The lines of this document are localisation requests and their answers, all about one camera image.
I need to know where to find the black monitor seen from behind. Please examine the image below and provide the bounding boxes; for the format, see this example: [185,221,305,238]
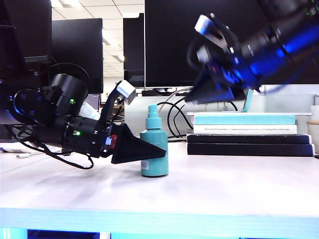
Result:
[51,18,103,94]

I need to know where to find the large black AOC monitor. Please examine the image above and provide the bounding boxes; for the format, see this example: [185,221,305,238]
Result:
[144,0,319,88]

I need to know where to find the teal spray bottle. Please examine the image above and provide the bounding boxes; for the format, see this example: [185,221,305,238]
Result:
[139,104,169,178]

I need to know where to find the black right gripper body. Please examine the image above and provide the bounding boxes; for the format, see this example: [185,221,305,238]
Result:
[199,42,261,95]

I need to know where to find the silver monitor stand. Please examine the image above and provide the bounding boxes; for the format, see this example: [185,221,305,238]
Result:
[185,89,312,117]

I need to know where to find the grey desk partition panel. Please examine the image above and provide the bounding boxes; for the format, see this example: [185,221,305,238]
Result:
[124,84,319,138]

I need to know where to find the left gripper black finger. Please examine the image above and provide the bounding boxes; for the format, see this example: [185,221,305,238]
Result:
[111,123,167,165]

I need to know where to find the brown wooden box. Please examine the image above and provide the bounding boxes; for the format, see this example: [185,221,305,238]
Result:
[113,105,125,124]

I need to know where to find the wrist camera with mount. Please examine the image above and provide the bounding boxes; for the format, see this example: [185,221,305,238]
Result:
[99,80,137,128]
[194,13,240,55]

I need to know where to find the white printed paper booklet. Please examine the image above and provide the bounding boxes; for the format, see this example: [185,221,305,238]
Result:
[0,146,28,154]

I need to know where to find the black looped cable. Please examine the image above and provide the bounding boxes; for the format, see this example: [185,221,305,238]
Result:
[167,101,197,139]
[173,103,194,130]

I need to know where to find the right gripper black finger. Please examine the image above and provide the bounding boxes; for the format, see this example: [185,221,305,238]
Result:
[184,74,247,105]

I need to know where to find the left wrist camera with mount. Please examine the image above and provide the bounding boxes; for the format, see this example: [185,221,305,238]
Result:
[99,80,137,128]

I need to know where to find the white cable with plug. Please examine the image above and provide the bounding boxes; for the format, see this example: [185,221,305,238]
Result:
[16,152,43,159]

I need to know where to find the grey cable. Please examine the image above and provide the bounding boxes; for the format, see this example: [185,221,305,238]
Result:
[159,89,190,113]

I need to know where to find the white squeeze tube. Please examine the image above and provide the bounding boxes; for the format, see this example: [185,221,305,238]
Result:
[81,102,101,120]

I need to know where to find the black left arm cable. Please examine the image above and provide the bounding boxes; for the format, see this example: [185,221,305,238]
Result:
[22,141,94,170]

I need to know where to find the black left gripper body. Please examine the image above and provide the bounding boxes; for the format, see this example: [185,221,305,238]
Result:
[93,123,119,159]

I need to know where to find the dark blue flat boxes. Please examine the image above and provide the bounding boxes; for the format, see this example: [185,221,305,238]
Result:
[186,133,312,145]

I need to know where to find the narrow black background monitor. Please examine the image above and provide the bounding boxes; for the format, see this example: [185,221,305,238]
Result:
[123,12,146,88]

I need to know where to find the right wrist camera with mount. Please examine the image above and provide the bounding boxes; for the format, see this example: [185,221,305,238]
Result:
[194,13,240,55]

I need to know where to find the black monitor with button row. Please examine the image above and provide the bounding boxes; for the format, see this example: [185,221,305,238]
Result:
[0,0,53,63]

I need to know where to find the white book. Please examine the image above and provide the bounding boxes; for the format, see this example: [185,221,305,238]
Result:
[193,124,298,135]

